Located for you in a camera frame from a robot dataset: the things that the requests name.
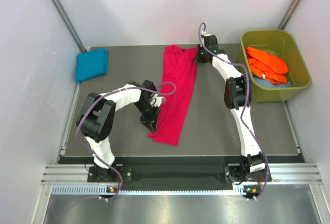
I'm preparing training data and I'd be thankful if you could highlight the slotted cable duct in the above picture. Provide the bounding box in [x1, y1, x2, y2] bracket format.
[52, 184, 258, 196]

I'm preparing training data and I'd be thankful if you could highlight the aluminium frame rail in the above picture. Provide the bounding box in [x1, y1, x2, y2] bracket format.
[42, 163, 322, 184]

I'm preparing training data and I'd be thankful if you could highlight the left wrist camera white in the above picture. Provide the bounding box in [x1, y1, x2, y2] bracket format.
[150, 95, 166, 107]

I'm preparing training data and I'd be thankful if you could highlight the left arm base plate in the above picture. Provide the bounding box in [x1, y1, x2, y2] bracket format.
[87, 165, 133, 183]

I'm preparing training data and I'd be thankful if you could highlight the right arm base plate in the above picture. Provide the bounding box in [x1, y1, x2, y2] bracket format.
[224, 164, 272, 184]

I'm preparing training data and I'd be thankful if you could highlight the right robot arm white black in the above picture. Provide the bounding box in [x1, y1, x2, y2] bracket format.
[195, 31, 270, 182]

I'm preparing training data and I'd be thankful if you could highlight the grey blue t shirt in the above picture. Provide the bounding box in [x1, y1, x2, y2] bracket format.
[254, 77, 291, 88]

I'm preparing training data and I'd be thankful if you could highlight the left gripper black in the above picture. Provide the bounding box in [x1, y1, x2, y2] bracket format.
[134, 100, 161, 134]

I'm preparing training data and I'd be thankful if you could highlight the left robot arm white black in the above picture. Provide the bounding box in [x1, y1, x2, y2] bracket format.
[76, 80, 163, 182]

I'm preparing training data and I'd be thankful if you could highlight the red t shirt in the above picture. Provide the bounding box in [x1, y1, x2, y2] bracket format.
[148, 45, 197, 146]

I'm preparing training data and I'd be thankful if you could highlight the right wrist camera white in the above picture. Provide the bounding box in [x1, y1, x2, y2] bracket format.
[201, 31, 210, 38]

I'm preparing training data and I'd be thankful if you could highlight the olive green plastic bin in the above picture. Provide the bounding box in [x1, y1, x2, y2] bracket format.
[237, 29, 311, 103]

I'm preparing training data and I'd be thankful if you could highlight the orange t shirt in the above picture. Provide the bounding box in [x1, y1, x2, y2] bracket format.
[245, 47, 289, 85]

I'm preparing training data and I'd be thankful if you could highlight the folded blue t shirt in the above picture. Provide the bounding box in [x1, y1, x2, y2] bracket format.
[75, 48, 108, 82]

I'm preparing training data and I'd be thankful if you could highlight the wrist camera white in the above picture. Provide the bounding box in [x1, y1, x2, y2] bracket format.
[201, 31, 210, 38]
[150, 95, 166, 107]

